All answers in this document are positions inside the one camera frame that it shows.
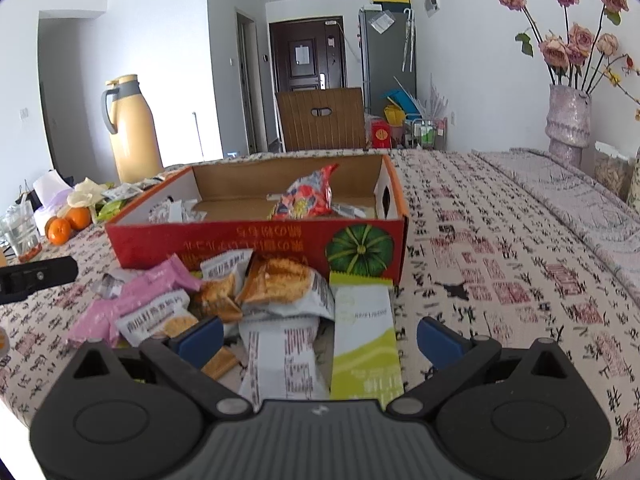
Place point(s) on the white text print packet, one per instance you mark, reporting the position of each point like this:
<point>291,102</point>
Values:
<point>282,360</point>

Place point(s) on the bread slice packet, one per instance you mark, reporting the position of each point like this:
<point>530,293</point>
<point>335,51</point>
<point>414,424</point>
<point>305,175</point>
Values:
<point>280,285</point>

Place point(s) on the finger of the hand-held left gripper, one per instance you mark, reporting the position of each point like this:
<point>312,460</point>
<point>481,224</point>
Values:
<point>35,277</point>

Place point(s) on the grey folded cloth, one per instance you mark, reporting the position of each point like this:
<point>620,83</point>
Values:
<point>575,200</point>

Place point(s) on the orange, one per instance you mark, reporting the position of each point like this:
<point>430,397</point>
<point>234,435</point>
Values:
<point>79,217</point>
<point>57,231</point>

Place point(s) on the white hanging umbrellas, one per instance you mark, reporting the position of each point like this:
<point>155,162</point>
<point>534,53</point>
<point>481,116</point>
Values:
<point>409,40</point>

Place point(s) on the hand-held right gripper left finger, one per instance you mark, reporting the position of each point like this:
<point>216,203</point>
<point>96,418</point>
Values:
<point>200,342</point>

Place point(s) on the pink ribbed vase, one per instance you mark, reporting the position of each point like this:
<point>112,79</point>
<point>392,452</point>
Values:
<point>567,125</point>

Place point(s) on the red gift box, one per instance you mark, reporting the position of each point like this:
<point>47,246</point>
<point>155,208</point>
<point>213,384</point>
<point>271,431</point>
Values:
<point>380,135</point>

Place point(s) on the small orange biscuit packet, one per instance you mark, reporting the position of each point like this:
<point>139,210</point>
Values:
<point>222,362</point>

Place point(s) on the grey refrigerator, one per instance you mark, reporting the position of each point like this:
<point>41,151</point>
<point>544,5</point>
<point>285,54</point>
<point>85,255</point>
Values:
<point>385,60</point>

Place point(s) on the green and white snack packet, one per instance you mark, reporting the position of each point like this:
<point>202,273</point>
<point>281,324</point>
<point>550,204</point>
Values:
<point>365,340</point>

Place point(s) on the dark brown entrance door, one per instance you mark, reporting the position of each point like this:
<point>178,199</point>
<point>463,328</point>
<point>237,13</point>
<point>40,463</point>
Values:
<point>305,55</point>

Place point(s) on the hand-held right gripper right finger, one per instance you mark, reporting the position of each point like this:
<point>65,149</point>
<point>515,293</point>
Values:
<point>442,342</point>

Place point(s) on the red cartoon snack packet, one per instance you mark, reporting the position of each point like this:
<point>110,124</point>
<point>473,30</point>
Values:
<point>307,192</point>

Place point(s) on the yellow thermos jug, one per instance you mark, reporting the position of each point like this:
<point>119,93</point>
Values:
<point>135,135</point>

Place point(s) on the small white sachets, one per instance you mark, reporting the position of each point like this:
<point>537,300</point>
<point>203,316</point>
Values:
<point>122,191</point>

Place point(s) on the blue plastic object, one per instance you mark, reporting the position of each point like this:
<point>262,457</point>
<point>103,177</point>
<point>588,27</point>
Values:
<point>400,100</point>

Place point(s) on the small green packet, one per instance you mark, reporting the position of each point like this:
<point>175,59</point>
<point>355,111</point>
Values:
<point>111,210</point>

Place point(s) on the brown wooden chair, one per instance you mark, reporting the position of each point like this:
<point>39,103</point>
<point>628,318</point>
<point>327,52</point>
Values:
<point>320,130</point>

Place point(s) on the clear drinking glass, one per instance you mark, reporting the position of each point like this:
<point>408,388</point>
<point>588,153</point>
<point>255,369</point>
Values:
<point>20,235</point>

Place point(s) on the pink snack packet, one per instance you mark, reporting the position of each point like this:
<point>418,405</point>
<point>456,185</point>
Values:
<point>155,285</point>
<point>95,322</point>

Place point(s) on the clear storage jar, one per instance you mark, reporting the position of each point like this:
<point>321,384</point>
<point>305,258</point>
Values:
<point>612,172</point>

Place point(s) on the pale lavender dried plants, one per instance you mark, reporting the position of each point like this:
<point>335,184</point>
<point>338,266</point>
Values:
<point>437,100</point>

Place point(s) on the cream crumpled plastic bag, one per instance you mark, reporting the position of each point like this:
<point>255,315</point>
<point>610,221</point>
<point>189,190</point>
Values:
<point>87,192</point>

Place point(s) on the yellow flower twigs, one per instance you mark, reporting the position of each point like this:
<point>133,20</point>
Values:
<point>625,90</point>

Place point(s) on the dried pink rose bouquet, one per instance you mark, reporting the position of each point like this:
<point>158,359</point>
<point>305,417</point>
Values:
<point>562,50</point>

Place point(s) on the red cardboard box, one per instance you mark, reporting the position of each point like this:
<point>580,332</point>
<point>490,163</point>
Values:
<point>225,242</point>

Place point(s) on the white oat crisp packet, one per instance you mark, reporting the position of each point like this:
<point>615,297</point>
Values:
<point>155,322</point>
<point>220,285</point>

